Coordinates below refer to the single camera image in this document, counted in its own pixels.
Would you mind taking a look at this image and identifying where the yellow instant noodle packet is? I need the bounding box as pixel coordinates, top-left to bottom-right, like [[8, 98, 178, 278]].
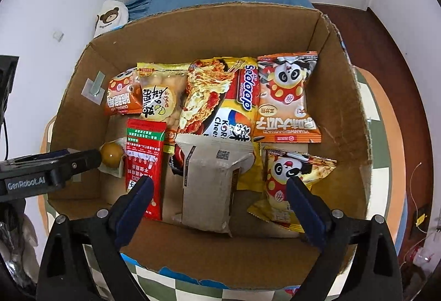
[[175, 56, 263, 192]]

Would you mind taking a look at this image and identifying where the yellow clear bean snack packet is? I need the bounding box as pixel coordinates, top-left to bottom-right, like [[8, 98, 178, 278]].
[[137, 62, 189, 154]]

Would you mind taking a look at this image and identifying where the thin white cable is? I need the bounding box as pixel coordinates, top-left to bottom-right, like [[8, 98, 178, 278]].
[[409, 159, 435, 237]]

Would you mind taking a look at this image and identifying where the yellow panda snack packet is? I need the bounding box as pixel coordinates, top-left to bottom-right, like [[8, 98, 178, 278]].
[[247, 145, 337, 239]]

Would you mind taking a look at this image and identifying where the orange panda snack packet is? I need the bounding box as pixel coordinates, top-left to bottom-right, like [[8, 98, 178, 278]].
[[252, 51, 323, 144]]

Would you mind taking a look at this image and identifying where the red sausage packet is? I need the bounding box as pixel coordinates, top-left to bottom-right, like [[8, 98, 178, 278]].
[[125, 118, 166, 221]]

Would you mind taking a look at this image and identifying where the grey plastic bag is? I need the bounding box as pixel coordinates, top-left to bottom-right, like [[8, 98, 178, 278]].
[[0, 200, 39, 289]]

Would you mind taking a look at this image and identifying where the cardboard box with blue print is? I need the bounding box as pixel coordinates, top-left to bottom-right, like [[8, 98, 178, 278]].
[[44, 1, 375, 291]]

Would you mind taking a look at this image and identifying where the packed brown braised egg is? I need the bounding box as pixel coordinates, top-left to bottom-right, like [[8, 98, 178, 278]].
[[99, 142, 125, 178]]

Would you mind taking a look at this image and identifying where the small orange panda packet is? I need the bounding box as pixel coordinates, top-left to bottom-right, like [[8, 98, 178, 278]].
[[104, 67, 144, 116]]

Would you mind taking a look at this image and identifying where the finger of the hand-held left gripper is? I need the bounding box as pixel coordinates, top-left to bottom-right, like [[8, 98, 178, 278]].
[[52, 148, 103, 188], [10, 149, 69, 163]]

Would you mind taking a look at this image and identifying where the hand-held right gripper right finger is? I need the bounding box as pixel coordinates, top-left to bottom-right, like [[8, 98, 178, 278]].
[[285, 177, 404, 301]]

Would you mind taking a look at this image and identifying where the green white checkered blanket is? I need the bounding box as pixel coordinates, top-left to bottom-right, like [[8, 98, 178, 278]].
[[39, 65, 411, 301]]

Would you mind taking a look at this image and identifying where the white bear print pillow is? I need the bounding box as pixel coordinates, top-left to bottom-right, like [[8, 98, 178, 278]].
[[93, 0, 129, 39]]

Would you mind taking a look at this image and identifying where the beige paper snack packet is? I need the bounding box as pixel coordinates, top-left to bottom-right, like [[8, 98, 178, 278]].
[[171, 134, 255, 237]]

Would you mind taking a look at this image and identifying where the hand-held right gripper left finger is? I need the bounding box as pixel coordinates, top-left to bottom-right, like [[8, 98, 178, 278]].
[[35, 177, 155, 301]]

